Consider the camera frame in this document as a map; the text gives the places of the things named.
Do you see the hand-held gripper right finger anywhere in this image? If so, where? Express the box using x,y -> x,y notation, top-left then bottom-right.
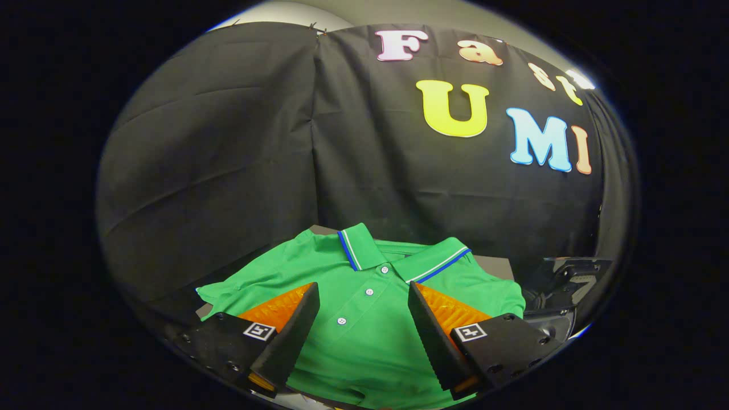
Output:
407,281 -> 567,401

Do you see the black backdrop cloth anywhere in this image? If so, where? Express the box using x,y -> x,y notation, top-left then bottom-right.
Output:
96,22 -> 636,311

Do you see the grey box stand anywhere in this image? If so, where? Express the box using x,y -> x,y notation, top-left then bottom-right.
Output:
195,224 -> 515,321

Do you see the green polo shirt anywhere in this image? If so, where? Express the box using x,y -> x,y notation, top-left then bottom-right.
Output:
195,223 -> 526,409

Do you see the ceiling light panel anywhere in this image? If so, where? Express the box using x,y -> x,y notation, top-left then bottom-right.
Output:
568,69 -> 596,91

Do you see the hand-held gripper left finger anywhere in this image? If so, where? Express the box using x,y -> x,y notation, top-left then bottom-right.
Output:
174,282 -> 321,399

